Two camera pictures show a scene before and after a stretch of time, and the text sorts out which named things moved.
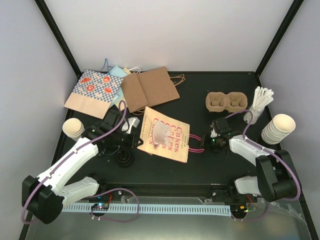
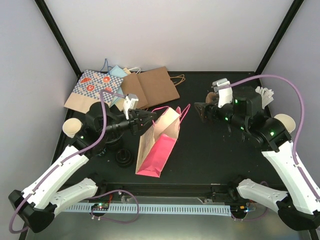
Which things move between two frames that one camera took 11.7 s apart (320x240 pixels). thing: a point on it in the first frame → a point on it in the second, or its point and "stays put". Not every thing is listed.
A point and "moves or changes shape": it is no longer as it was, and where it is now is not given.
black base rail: [212, 191] stays put
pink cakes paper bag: [165, 137] moves or changes shape
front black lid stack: [124, 158] stays put
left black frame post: [45, 10] stays put
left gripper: [131, 144] → [135, 121]
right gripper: [204, 143] → [211, 108]
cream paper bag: [137, 70] stays put
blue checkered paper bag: [95, 94] stays put
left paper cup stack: [73, 128] stays put
